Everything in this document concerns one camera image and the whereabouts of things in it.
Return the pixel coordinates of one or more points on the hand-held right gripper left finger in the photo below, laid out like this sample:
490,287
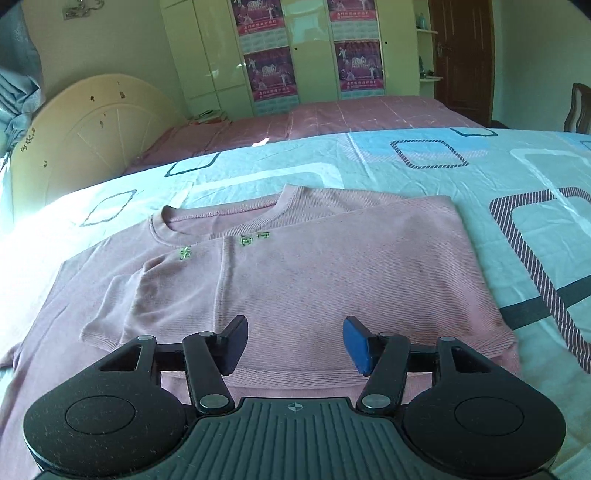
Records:
236,344

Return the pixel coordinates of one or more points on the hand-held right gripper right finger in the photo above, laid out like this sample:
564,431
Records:
356,344

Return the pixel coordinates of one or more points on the pink ribbed shirt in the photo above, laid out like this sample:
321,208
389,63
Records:
295,277

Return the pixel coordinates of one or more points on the light blue patterned bed sheet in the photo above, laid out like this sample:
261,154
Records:
508,184

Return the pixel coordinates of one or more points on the pink checked bed cover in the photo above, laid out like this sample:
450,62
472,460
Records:
351,117

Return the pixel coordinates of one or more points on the stack of books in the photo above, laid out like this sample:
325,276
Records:
207,116

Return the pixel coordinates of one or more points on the cream round headboard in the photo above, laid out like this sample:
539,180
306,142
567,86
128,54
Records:
87,134

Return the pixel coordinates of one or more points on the pale green wardrobe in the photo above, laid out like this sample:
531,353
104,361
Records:
314,55

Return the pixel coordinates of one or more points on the dark brown wooden door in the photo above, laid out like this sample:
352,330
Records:
461,60

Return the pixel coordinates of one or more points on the dark wooden chair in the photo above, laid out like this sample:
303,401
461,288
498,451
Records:
579,108

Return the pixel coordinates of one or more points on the teal bottle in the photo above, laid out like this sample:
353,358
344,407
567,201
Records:
421,21

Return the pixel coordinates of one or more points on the light blue curtain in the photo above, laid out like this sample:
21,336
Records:
16,83

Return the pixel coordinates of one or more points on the purple wall poster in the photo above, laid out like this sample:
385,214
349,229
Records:
353,11
270,76
256,18
360,67

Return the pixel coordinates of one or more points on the metal wall ornament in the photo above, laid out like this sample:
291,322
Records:
81,10

